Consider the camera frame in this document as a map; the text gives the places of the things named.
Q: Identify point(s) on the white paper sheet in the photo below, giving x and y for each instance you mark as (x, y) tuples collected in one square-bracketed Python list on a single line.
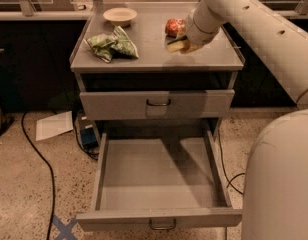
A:
[(54, 125)]

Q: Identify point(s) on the blue tape cross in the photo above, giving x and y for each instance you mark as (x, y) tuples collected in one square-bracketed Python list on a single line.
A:
[(64, 230)]

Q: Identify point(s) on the blue box on floor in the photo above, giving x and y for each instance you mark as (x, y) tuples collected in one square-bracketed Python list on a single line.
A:
[(88, 138)]

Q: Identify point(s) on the crushed orange soda can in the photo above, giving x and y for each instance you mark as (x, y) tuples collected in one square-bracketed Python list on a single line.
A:
[(174, 26)]

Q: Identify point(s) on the white bowl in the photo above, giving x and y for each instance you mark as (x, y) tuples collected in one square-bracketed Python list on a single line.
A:
[(120, 16)]

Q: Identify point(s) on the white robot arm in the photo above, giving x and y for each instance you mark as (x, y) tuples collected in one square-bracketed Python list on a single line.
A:
[(275, 197)]

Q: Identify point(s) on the grey drawer cabinet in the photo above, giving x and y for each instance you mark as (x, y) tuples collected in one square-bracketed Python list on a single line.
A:
[(213, 67)]

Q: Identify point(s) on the green yellow sponge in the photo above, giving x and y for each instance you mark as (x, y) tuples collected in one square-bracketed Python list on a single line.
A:
[(175, 40)]

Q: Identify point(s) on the green chip bag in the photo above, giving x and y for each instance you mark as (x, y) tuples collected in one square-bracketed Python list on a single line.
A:
[(106, 46)]

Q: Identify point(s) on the open grey middle drawer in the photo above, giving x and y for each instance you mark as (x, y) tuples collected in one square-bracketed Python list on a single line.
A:
[(159, 183)]

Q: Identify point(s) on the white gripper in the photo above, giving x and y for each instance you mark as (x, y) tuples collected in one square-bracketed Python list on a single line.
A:
[(196, 36)]

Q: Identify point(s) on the closed grey top drawer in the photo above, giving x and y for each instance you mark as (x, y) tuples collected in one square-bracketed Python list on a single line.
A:
[(156, 104)]

